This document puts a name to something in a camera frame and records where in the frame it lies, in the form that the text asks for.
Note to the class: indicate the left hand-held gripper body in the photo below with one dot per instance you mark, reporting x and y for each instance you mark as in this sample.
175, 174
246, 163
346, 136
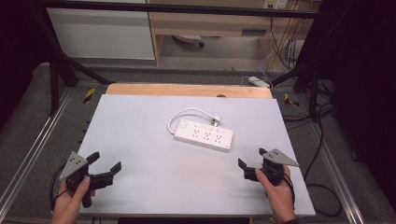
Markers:
74, 165

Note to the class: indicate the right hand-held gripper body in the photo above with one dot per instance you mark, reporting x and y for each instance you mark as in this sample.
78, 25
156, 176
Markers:
274, 169

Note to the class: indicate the person's right hand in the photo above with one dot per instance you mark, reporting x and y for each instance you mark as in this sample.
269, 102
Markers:
278, 197

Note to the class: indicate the person's left hand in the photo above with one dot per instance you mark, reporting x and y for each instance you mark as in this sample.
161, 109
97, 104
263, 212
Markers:
67, 205

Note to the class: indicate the white work board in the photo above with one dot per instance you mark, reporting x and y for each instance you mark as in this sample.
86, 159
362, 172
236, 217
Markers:
149, 149

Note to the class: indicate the white plug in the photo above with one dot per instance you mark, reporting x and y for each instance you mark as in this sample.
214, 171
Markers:
215, 119

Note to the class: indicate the white power strip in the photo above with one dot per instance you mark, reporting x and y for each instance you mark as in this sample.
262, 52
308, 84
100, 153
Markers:
204, 135

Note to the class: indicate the white extension socket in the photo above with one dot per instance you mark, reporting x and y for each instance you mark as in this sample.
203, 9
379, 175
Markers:
258, 81

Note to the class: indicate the black metal stand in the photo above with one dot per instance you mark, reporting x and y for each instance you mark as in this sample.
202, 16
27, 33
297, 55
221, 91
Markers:
314, 93
54, 87

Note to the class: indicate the wooden table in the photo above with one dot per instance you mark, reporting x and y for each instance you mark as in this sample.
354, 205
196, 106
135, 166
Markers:
186, 90

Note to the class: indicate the white cabinet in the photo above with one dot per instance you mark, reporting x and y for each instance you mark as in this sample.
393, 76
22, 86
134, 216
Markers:
99, 34

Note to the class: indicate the black curtain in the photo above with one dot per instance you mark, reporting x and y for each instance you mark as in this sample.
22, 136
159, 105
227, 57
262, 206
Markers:
15, 46
367, 77

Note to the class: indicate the white chair base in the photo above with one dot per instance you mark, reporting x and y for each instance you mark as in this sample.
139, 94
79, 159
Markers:
186, 38

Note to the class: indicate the light wooden desk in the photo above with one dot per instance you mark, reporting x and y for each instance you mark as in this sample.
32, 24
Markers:
202, 23

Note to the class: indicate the aluminium rail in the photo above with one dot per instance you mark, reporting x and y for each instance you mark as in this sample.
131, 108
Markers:
338, 180
34, 149

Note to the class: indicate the white wall socket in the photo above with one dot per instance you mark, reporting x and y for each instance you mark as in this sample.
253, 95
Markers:
275, 3

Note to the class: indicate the black metal frame bar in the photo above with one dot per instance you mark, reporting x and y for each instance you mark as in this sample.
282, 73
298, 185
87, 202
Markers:
186, 8

